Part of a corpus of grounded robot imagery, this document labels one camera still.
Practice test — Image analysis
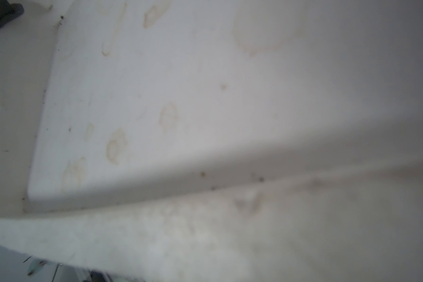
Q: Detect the white three-drawer cabinet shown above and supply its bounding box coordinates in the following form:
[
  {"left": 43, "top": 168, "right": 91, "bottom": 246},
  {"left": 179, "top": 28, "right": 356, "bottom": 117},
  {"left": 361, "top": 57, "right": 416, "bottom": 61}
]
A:
[{"left": 0, "top": 1, "right": 423, "bottom": 282}]

